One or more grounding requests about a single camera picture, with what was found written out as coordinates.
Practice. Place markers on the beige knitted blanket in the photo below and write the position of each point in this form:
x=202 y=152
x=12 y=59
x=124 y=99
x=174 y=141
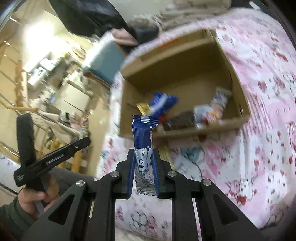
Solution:
x=184 y=12

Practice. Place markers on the pink Hello Kitty bedsheet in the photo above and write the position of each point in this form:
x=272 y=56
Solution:
x=254 y=165

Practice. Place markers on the person's left hand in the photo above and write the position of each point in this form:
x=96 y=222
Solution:
x=27 y=198

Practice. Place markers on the dark chocolate snack packet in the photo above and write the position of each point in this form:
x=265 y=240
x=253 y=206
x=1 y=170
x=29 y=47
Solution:
x=183 y=120

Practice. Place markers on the brown cardboard box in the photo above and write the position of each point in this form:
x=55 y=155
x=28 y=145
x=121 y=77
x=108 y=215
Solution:
x=190 y=67

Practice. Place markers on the red snack packet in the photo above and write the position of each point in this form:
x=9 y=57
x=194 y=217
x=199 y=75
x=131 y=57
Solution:
x=162 y=118

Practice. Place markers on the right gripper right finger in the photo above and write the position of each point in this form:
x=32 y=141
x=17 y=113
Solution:
x=163 y=187

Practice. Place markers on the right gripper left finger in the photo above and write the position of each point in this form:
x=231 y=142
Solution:
x=123 y=188

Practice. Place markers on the pile of clothes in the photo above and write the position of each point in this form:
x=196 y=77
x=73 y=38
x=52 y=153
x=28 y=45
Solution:
x=89 y=18

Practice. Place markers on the blue yellow snack bag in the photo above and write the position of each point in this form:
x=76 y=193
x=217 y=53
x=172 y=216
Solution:
x=160 y=104

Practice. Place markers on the plaid cracker packet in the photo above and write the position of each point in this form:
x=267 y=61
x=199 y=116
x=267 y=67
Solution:
x=165 y=154

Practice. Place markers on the dark blue snack bar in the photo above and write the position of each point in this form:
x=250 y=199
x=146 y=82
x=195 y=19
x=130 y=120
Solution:
x=142 y=126

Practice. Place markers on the sweet rice cake packet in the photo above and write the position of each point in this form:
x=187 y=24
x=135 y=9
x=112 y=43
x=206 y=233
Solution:
x=207 y=114

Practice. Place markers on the teal cushion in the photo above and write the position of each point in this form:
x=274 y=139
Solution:
x=103 y=61

